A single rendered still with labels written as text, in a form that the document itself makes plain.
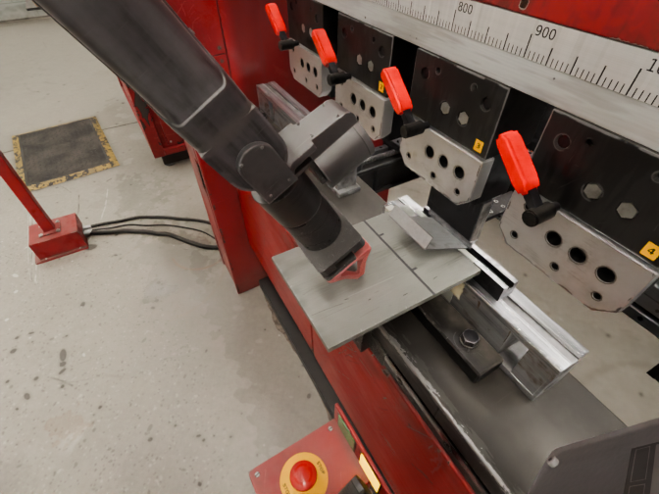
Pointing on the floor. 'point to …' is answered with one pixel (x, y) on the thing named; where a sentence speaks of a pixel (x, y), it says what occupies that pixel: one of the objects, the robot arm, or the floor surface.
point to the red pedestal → (52, 232)
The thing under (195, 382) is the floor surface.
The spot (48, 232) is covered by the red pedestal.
